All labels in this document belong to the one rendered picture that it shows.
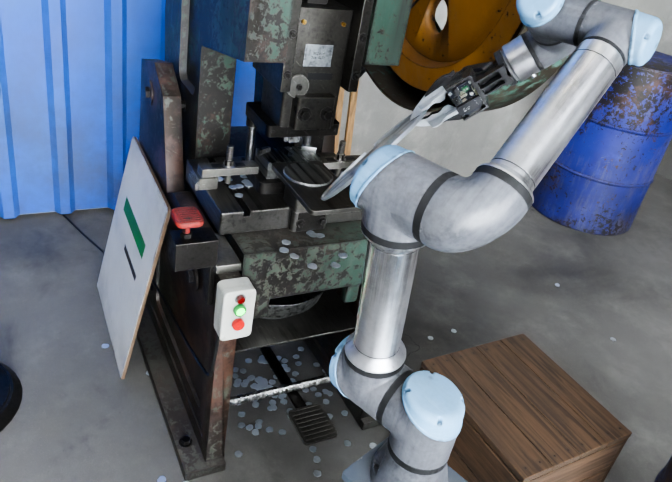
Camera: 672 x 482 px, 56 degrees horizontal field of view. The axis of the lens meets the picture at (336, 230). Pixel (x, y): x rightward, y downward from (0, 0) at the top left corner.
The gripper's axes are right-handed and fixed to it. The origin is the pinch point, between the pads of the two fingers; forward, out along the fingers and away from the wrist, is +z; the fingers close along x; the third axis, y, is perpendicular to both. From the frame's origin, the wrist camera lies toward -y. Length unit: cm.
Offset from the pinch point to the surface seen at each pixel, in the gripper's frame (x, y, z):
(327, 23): -24.5, -20.5, 10.4
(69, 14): -77, -91, 107
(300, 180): 1.1, -11.5, 34.8
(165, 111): -30, -30, 64
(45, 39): -75, -85, 118
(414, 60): -2.8, -47.6, 3.5
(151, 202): -13, -27, 84
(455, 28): -4.9, -41.4, -10.4
